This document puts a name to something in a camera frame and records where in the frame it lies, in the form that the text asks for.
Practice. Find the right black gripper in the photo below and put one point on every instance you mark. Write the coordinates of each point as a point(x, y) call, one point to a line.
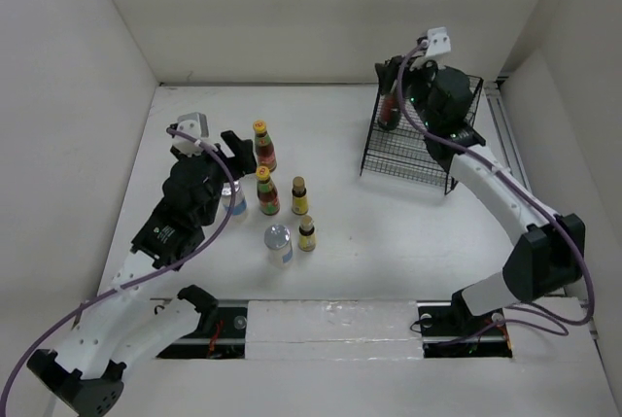
point(387, 73)

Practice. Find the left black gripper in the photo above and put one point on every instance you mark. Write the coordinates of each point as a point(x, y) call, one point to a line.
point(239, 151)

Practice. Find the dark soy sauce bottle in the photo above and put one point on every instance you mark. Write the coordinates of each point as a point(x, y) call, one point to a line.
point(389, 114)

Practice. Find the red sauce bottle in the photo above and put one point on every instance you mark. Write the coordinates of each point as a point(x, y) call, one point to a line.
point(269, 202)
point(264, 148)

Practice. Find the silver-lid jar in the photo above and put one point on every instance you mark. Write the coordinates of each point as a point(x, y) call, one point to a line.
point(233, 200)
point(278, 241)

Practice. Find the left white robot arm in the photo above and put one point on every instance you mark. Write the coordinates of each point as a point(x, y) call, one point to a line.
point(88, 368)

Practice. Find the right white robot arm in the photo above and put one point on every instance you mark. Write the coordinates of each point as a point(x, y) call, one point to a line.
point(548, 248)

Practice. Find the far small yellow bottle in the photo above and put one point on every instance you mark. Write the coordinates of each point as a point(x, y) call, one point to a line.
point(300, 204)

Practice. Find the small yellow bottle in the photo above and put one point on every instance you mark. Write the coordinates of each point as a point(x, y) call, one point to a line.
point(306, 234)
point(300, 204)

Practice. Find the near small yellow bottle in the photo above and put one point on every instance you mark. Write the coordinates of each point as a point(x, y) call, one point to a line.
point(306, 234)

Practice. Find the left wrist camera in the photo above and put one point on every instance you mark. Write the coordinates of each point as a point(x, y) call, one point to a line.
point(194, 125)

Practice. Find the black wire rack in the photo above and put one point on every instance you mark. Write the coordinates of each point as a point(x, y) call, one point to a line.
point(403, 153)

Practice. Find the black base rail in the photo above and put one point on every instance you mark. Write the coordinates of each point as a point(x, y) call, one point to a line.
point(324, 330)

